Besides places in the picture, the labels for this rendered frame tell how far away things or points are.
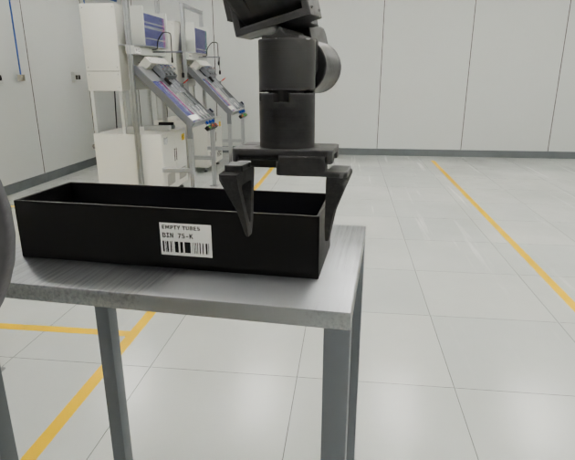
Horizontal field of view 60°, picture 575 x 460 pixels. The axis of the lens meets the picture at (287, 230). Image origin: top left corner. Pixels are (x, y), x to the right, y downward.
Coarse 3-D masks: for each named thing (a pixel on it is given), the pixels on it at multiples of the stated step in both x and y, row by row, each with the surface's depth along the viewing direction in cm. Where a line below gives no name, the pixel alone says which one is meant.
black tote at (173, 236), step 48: (48, 192) 101; (96, 192) 107; (144, 192) 105; (192, 192) 103; (288, 192) 99; (48, 240) 93; (96, 240) 91; (144, 240) 89; (192, 240) 87; (240, 240) 85; (288, 240) 84
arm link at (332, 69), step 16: (224, 0) 49; (304, 0) 46; (288, 16) 47; (304, 16) 47; (320, 16) 49; (240, 32) 49; (256, 32) 49; (272, 32) 51; (304, 32) 52; (320, 32) 55; (320, 48) 52; (320, 64) 53; (336, 64) 56; (320, 80) 53; (336, 80) 58
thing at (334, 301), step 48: (336, 240) 105; (48, 288) 82; (96, 288) 81; (144, 288) 81; (192, 288) 81; (240, 288) 81; (288, 288) 81; (336, 288) 81; (336, 336) 75; (0, 384) 95; (336, 384) 77; (0, 432) 96; (336, 432) 80
